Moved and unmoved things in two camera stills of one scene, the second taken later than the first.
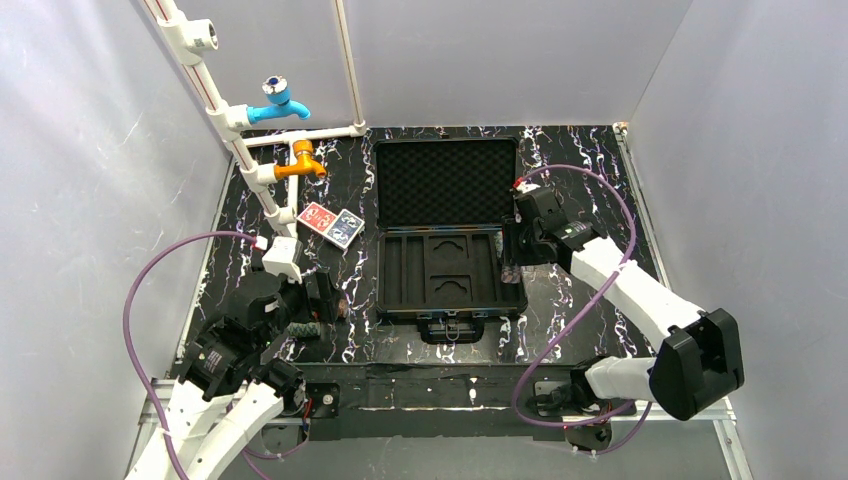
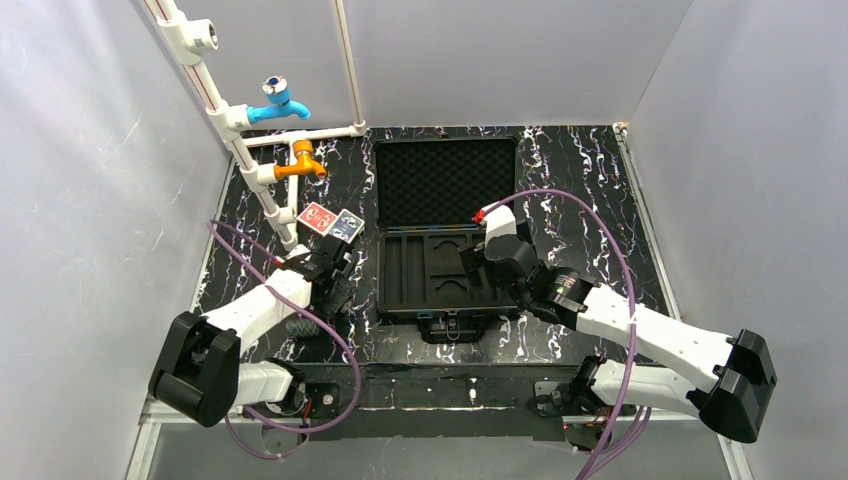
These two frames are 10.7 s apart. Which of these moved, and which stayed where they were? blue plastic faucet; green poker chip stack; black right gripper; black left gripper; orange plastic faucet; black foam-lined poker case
Moved: black left gripper; black right gripper
Stayed: orange plastic faucet; black foam-lined poker case; blue plastic faucet; green poker chip stack
